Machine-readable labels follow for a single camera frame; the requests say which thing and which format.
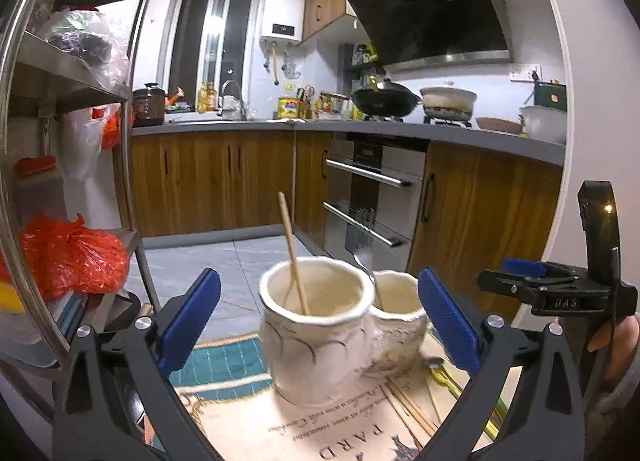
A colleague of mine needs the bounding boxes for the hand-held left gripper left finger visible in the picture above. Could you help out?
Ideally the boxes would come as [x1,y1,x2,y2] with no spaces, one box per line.
[52,267,222,461]

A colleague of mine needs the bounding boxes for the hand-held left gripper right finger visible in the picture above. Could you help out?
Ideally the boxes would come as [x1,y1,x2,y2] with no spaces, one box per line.
[415,267,587,461]

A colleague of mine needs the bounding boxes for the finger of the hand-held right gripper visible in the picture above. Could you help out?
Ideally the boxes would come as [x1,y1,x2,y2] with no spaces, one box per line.
[476,269,591,303]
[501,257,592,279]

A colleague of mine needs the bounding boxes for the wooden chopstick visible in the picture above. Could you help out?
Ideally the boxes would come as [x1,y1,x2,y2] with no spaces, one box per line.
[395,382,440,431]
[382,382,437,436]
[277,192,311,316]
[424,375,445,426]

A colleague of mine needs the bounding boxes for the white ceramic double utensil holder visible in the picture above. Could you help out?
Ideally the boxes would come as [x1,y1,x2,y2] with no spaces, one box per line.
[258,256,431,408]

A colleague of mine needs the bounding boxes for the person's right forearm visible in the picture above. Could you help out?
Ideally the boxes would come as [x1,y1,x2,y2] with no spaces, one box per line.
[582,356,640,426]

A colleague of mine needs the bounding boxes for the person's right hand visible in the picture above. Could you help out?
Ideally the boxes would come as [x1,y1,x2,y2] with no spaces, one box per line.
[589,313,640,382]

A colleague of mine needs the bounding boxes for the white enamel bowl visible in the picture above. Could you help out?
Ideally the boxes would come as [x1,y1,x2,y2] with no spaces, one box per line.
[520,105,568,144]

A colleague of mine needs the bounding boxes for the orange plastic bag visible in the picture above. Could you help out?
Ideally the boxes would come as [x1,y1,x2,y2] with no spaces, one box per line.
[101,105,124,150]
[20,213,132,302]

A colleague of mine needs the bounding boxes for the wooden base cabinets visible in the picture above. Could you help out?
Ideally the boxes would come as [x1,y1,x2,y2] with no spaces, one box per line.
[127,130,566,329]

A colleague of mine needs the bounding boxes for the shallow brown bowl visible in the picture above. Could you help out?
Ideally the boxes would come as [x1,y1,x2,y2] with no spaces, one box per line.
[475,116,523,135]

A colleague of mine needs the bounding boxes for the built-in steel oven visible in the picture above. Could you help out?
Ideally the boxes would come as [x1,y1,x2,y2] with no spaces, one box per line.
[322,136,428,272]

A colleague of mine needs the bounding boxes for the green box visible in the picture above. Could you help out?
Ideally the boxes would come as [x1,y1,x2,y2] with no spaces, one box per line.
[532,82,568,109]

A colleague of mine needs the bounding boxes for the printed table mat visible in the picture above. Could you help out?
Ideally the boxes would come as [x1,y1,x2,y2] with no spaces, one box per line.
[167,331,507,461]

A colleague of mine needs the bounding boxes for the white cooking pot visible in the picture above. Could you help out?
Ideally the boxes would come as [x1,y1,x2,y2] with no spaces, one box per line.
[420,86,478,120]

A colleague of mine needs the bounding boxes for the white plastic bag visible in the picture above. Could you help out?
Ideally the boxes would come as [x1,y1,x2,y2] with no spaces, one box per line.
[59,103,108,182]

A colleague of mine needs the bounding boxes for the dark pressure cooker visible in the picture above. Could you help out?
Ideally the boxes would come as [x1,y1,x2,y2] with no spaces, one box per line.
[131,82,167,128]

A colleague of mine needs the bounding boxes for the red lidded plastic container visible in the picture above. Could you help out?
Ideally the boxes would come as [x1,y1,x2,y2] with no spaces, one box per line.
[14,155,66,222]

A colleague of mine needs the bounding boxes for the black wok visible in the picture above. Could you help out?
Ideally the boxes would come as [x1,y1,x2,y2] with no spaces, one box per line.
[351,78,422,119]

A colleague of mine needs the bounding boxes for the cooking oil bottles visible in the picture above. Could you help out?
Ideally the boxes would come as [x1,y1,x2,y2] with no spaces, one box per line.
[197,82,219,114]

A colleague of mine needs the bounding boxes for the grey kitchen countertop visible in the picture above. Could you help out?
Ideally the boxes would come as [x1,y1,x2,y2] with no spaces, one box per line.
[131,118,568,166]

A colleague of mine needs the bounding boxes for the chrome sink faucet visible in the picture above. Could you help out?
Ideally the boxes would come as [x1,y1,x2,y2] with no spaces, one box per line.
[220,80,247,119]

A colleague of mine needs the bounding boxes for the yellow round container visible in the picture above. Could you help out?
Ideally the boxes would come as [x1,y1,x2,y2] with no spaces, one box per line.
[277,96,307,120]

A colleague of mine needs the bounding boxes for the knife block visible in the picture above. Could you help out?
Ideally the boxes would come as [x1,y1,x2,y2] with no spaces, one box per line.
[295,85,316,120]

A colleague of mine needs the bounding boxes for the metal storage rack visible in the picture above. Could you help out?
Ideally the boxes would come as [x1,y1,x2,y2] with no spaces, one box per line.
[0,0,167,422]

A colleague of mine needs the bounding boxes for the black range hood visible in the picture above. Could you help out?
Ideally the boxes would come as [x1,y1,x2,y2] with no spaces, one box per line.
[344,0,515,72]

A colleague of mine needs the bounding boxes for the clear bag of vegetables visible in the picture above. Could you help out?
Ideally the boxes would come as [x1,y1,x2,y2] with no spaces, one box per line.
[37,8,130,92]

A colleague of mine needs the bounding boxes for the white water heater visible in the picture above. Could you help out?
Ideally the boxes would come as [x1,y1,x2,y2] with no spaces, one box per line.
[260,0,307,46]

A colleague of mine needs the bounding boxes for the white wall outlet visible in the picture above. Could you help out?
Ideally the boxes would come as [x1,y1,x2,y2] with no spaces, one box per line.
[509,64,542,82]

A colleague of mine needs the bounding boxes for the wall spice shelf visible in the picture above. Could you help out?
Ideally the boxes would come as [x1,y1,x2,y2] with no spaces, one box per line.
[340,42,382,88]

